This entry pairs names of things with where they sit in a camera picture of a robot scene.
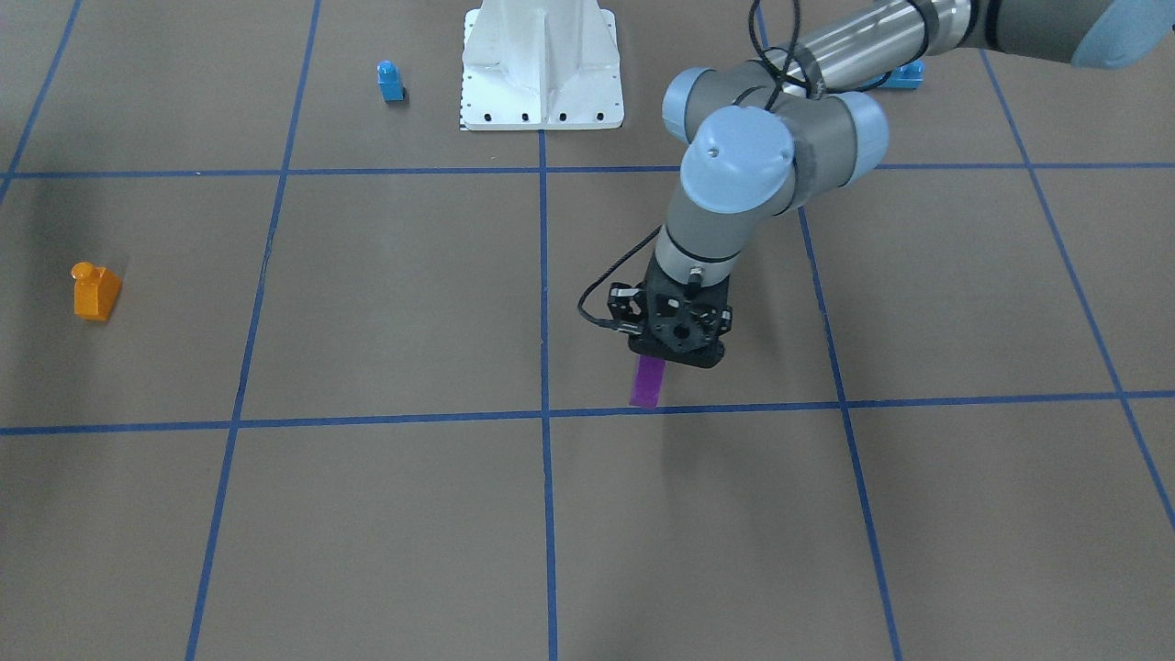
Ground purple block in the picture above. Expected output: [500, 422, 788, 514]
[629, 355, 665, 409]

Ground small blue block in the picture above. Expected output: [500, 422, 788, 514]
[376, 60, 407, 102]

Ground blue tape grid lines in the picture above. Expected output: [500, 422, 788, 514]
[4, 1, 1174, 660]

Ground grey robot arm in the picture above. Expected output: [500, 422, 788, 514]
[600, 1, 1171, 379]

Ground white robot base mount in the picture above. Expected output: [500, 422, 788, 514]
[459, 1, 625, 131]

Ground orange trapezoid block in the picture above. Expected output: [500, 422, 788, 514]
[71, 261, 122, 322]

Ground blue block behind arm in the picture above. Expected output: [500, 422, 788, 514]
[857, 59, 926, 92]

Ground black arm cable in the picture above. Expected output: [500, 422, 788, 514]
[577, 0, 832, 329]

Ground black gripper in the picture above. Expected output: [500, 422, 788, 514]
[606, 263, 732, 369]

